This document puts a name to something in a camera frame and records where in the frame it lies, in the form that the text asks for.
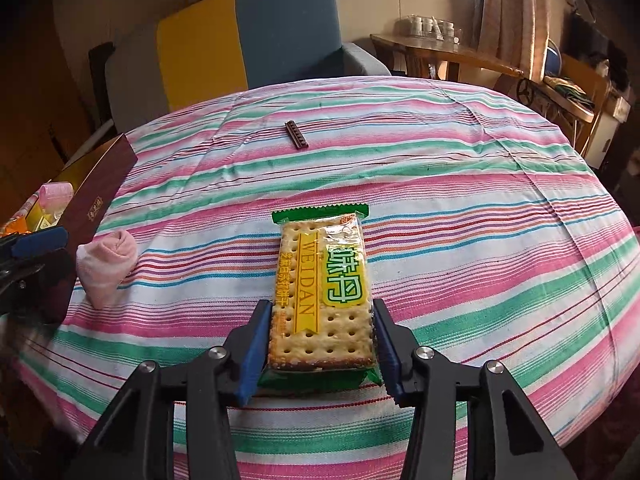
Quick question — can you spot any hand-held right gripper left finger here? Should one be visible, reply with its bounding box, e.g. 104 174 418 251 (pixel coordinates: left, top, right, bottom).
67 300 275 480

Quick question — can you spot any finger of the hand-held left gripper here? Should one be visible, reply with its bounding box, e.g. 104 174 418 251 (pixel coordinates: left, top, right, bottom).
0 249 77 326
9 226 69 261

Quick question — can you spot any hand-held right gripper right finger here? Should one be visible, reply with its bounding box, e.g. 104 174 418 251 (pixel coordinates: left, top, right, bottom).
372 299 581 480

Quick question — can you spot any pink sock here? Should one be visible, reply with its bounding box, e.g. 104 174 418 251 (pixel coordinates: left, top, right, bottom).
75 230 139 310

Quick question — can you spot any maroon box gold interior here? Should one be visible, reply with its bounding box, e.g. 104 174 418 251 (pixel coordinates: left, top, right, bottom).
20 133 139 257

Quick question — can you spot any cracker packet green wrapper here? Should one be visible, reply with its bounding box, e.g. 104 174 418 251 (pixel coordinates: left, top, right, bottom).
257 202 383 395

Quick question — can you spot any striped tablecloth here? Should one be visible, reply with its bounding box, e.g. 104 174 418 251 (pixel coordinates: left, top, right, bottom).
15 76 640 480

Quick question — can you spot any dark brown ridged strip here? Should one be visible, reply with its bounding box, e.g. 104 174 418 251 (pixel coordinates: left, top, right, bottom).
284 120 310 151

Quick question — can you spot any wooden side table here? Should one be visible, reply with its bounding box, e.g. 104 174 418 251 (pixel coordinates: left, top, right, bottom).
370 34 526 81

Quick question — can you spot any white box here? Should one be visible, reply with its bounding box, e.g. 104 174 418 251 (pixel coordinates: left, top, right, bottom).
584 94 632 169

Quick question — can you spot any wooden sewing table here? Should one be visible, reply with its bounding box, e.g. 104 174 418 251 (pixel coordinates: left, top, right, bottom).
530 54 617 153

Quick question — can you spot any green folded cloth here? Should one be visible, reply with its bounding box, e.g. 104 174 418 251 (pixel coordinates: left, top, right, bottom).
542 76 587 107

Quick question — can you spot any blue yellow grey armchair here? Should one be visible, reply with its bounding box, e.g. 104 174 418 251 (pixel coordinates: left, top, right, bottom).
89 0 391 131

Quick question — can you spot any tray of white cups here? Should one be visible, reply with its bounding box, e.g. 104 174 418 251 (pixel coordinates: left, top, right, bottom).
395 14 463 45

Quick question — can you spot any blue round object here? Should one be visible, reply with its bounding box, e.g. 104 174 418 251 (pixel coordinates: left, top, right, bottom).
544 42 564 77

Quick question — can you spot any beige patterned curtain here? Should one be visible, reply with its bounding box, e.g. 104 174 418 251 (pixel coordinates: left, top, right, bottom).
480 0 551 81

